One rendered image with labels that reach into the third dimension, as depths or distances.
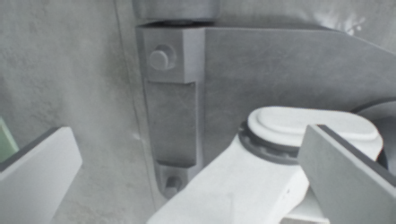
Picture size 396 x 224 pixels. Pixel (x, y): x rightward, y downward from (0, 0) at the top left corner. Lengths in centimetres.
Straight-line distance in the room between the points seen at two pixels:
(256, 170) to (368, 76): 31
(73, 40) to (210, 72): 50
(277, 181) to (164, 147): 34
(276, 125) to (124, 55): 53
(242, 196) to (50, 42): 77
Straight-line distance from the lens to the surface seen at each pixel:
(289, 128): 36
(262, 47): 45
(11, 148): 133
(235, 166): 33
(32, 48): 94
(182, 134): 53
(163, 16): 44
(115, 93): 79
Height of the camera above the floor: 61
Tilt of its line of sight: 60 degrees down
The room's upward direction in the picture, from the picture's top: 159 degrees counter-clockwise
